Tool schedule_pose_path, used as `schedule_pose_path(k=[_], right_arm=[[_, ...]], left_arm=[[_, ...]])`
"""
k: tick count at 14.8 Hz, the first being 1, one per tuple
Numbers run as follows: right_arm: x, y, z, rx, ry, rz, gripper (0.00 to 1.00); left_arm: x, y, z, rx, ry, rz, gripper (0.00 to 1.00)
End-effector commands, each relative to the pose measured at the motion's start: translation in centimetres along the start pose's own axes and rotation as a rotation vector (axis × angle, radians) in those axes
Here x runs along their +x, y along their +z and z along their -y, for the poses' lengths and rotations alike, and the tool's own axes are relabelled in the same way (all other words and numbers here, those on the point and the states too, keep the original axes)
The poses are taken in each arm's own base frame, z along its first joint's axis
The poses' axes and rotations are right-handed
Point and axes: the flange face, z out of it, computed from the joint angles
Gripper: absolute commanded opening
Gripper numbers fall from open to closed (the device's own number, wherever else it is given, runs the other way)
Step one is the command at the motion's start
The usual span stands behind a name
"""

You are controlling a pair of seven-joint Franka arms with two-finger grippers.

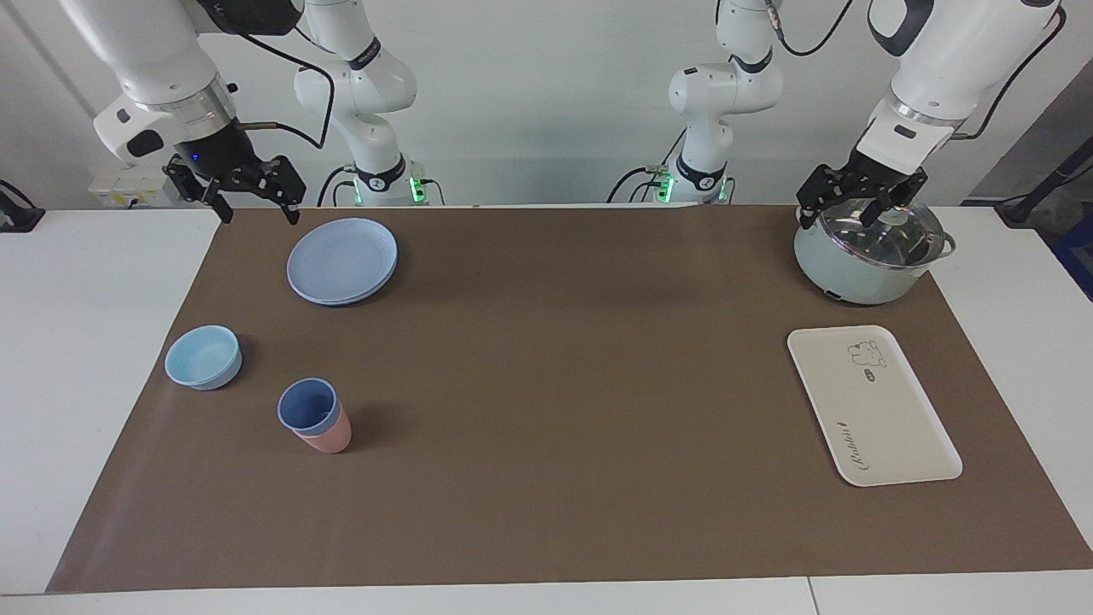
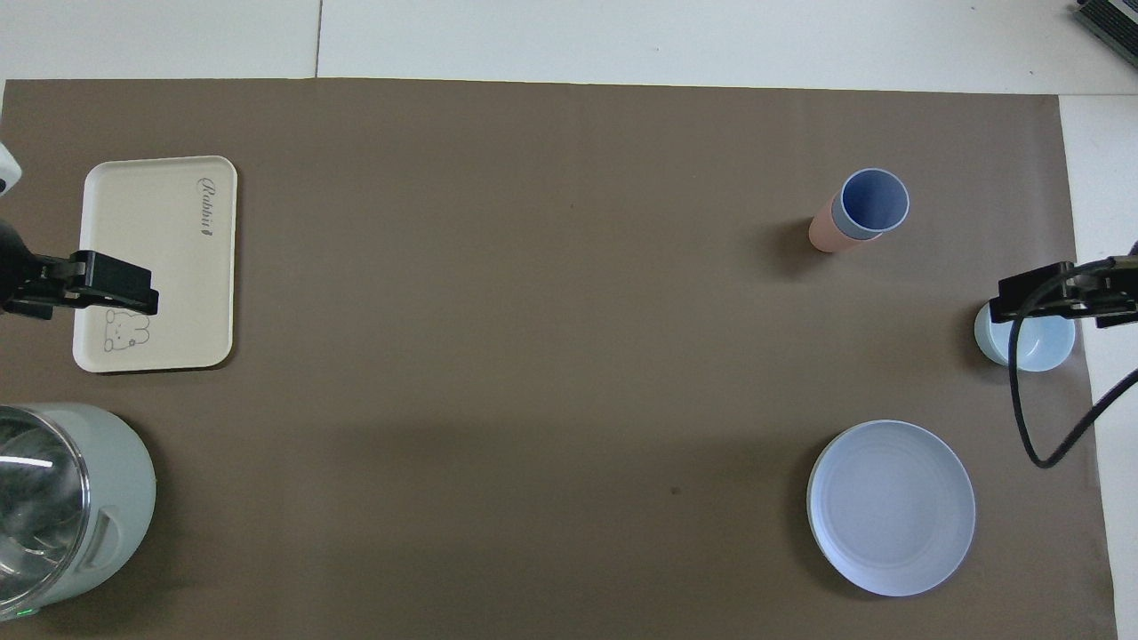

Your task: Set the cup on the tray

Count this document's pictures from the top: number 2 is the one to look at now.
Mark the pink plastic cup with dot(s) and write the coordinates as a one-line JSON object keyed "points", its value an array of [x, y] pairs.
{"points": [[825, 233]]}

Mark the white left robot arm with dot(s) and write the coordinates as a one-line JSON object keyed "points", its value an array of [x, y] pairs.
{"points": [[7, 171]]}

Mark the dark ribbed device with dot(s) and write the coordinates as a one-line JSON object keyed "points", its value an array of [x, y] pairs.
{"points": [[1111, 16]]}

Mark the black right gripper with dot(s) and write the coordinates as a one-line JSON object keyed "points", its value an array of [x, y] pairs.
{"points": [[1102, 293]]}

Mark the pale green cooking pot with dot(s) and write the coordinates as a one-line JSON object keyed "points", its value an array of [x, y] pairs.
{"points": [[120, 498]]}

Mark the cream tray with rabbit print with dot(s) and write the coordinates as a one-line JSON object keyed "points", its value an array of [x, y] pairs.
{"points": [[160, 258]]}

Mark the glass pot lid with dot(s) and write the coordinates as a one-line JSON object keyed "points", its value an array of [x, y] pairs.
{"points": [[40, 507]]}

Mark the brown table mat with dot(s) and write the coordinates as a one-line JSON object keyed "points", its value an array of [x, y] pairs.
{"points": [[533, 356]]}

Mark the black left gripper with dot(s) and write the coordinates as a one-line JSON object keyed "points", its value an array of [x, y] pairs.
{"points": [[44, 286]]}

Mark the blue round plate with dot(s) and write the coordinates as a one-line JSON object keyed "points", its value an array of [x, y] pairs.
{"points": [[891, 507]]}

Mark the light blue bowl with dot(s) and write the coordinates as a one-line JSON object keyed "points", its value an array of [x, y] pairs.
{"points": [[1045, 347]]}

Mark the blue plastic cup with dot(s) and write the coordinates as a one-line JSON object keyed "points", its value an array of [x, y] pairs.
{"points": [[874, 203]]}

